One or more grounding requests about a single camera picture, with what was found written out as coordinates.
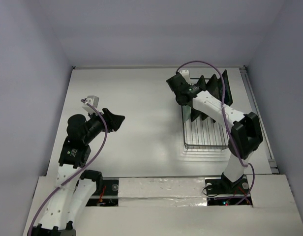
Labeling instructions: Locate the dark green square plate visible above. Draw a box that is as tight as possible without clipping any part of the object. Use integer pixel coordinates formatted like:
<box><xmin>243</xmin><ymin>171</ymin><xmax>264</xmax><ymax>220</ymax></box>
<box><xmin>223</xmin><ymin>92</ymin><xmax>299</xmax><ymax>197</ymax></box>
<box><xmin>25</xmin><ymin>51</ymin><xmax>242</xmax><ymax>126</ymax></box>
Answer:
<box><xmin>217</xmin><ymin>70</ymin><xmax>233</xmax><ymax>106</ymax></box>

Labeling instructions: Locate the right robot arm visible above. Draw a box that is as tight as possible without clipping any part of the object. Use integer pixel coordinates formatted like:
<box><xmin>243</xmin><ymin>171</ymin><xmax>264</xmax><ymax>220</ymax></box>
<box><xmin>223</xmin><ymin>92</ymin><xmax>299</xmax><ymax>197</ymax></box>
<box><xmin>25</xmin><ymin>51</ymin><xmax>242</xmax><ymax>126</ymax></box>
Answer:
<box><xmin>166</xmin><ymin>71</ymin><xmax>263</xmax><ymax>193</ymax></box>

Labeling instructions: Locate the wire dish rack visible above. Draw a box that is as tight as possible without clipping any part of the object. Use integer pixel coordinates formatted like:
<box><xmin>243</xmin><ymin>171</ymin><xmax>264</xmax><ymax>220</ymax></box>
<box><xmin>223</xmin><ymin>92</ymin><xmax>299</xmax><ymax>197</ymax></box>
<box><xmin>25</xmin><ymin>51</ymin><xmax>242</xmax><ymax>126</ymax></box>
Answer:
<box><xmin>181</xmin><ymin>107</ymin><xmax>229</xmax><ymax>151</ymax></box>

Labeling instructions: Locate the black floral square plate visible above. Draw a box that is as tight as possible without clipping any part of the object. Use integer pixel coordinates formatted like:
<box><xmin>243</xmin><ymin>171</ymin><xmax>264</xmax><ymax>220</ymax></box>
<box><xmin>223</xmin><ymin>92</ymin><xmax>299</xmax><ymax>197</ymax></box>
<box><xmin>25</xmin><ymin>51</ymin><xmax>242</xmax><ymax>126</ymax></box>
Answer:
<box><xmin>190</xmin><ymin>75</ymin><xmax>206</xmax><ymax>122</ymax></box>

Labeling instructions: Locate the purple cable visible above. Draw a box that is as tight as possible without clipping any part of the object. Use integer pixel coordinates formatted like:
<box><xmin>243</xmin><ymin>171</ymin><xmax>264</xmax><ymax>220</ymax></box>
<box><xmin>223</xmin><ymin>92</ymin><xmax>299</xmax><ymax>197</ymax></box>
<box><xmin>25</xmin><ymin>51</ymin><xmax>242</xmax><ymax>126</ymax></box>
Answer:
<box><xmin>176</xmin><ymin>60</ymin><xmax>255</xmax><ymax>206</ymax></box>
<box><xmin>28</xmin><ymin>99</ymin><xmax>108</xmax><ymax>236</ymax></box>

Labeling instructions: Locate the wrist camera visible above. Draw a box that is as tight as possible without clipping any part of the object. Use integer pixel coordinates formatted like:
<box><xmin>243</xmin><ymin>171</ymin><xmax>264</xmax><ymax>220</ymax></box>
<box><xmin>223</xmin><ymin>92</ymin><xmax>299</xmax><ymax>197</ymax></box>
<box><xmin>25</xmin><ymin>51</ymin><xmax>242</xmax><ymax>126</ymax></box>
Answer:
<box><xmin>81</xmin><ymin>95</ymin><xmax>99</xmax><ymax>115</ymax></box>
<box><xmin>179</xmin><ymin>70</ymin><xmax>191</xmax><ymax>84</ymax></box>

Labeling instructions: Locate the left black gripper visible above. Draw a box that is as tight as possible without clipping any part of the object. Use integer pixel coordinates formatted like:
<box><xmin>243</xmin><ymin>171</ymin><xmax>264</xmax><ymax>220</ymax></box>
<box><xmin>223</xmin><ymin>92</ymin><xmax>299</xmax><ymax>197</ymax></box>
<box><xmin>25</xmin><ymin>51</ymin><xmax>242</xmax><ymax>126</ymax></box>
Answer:
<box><xmin>83</xmin><ymin>107</ymin><xmax>124</xmax><ymax>144</ymax></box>

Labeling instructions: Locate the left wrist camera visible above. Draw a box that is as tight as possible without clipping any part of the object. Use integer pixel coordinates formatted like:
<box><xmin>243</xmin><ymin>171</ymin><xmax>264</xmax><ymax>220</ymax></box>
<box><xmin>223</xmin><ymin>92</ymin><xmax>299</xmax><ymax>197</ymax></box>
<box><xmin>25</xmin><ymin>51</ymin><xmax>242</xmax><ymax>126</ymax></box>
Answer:
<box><xmin>81</xmin><ymin>95</ymin><xmax>99</xmax><ymax>115</ymax></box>

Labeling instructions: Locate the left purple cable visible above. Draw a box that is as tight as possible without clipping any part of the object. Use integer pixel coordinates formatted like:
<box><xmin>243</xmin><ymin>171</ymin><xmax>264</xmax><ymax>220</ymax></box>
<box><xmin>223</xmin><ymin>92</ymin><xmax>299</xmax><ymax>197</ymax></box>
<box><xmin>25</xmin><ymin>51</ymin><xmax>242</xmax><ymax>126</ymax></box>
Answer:
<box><xmin>28</xmin><ymin>99</ymin><xmax>108</xmax><ymax>236</ymax></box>

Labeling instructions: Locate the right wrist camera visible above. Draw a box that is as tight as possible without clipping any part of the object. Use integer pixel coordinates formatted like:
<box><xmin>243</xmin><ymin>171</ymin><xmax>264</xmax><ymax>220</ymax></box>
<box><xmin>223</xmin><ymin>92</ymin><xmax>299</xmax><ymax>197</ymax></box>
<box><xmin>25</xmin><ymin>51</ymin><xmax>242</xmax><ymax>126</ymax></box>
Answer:
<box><xmin>179</xmin><ymin>70</ymin><xmax>191</xmax><ymax>84</ymax></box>

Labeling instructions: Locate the light green plate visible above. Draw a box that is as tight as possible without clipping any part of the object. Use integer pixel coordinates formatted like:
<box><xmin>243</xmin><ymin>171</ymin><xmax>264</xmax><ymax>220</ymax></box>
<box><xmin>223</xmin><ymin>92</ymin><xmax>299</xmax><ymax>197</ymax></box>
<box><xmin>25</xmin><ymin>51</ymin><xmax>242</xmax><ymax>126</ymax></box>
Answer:
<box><xmin>182</xmin><ymin>105</ymin><xmax>191</xmax><ymax>122</ymax></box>

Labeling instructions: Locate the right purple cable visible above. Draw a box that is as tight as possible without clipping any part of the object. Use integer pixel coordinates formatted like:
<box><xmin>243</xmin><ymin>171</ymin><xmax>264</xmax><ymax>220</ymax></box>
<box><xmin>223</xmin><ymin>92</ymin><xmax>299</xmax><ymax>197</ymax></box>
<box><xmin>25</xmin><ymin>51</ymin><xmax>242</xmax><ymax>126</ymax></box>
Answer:
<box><xmin>176</xmin><ymin>60</ymin><xmax>255</xmax><ymax>206</ymax></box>

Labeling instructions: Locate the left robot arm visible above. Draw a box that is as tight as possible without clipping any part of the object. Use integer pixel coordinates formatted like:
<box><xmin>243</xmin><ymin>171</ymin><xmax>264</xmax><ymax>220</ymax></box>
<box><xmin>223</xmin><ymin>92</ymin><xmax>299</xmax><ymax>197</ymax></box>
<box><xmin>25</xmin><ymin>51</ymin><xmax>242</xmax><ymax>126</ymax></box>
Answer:
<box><xmin>27</xmin><ymin>106</ymin><xmax>125</xmax><ymax>236</ymax></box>

